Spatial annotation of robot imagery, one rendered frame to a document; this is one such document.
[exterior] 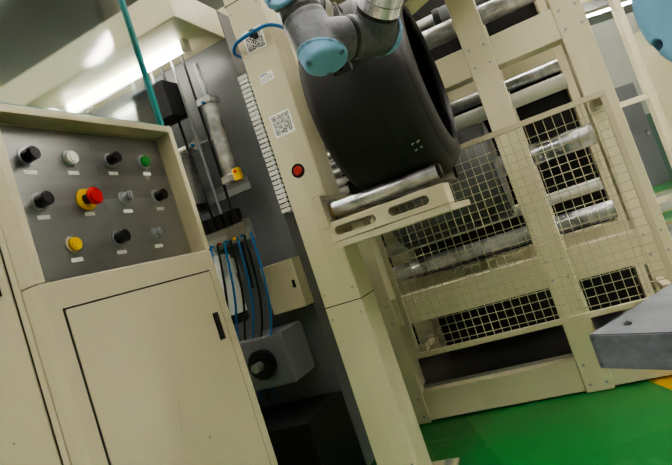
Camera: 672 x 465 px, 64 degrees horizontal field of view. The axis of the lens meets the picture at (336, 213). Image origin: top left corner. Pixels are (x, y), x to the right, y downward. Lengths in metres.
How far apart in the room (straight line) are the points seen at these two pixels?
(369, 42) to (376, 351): 0.95
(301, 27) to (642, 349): 0.78
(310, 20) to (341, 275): 0.85
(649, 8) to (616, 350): 0.35
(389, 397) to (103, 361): 0.88
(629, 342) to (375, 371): 1.14
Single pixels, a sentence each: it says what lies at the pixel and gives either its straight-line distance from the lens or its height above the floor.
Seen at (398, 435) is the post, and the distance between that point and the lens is 1.77.
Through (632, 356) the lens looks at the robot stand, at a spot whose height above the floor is 0.57.
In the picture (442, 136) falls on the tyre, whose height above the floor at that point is 0.98.
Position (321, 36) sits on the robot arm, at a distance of 1.07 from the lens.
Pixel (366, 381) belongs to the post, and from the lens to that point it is 1.73.
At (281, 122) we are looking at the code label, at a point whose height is 1.22.
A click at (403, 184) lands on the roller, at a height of 0.90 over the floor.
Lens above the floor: 0.78
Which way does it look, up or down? 4 degrees up
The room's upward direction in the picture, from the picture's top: 19 degrees counter-clockwise
